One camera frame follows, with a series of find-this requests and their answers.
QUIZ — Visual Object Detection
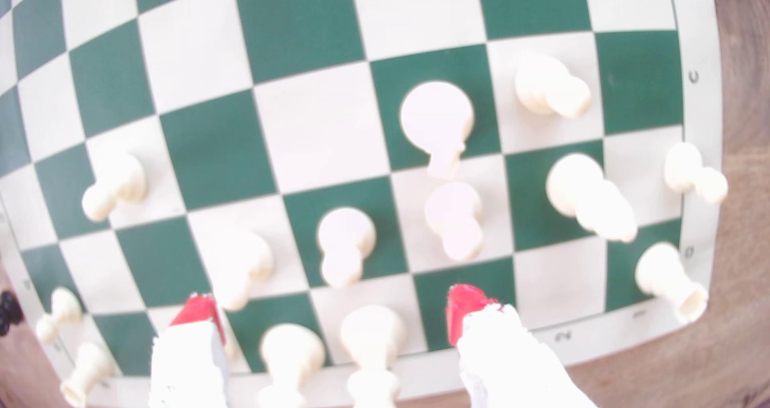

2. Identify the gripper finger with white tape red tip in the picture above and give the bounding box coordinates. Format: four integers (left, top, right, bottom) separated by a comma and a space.
446, 283, 596, 408
148, 294, 232, 408

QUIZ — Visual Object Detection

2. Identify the white chess knight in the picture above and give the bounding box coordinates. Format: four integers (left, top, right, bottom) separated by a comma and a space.
400, 81, 475, 180

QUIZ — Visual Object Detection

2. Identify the white chess rook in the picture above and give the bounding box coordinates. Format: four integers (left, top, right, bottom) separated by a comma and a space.
60, 342, 115, 408
634, 242, 709, 325

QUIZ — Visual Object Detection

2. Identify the white chess queen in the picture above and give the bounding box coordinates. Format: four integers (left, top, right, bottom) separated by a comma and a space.
257, 324, 326, 408

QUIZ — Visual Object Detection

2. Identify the white chess pawn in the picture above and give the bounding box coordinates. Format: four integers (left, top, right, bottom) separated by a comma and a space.
514, 53, 592, 119
317, 207, 377, 289
663, 141, 729, 206
81, 152, 148, 223
35, 287, 83, 344
213, 230, 275, 313
424, 182, 484, 263

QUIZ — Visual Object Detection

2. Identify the white chess king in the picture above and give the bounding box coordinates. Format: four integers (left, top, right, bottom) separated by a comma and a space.
340, 305, 409, 408

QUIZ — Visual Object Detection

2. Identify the black chess knight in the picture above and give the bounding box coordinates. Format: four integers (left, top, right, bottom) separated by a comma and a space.
0, 291, 25, 337

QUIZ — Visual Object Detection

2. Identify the green white chess mat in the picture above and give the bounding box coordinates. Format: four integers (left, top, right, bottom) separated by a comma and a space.
0, 0, 723, 408

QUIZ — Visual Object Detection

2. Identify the white pawn b2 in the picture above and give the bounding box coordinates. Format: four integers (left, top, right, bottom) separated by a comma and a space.
545, 153, 638, 243

